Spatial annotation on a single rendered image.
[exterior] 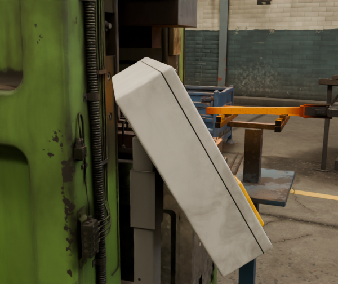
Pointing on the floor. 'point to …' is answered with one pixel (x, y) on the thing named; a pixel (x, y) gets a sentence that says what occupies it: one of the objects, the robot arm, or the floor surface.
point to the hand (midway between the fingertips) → (315, 110)
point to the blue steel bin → (223, 96)
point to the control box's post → (145, 244)
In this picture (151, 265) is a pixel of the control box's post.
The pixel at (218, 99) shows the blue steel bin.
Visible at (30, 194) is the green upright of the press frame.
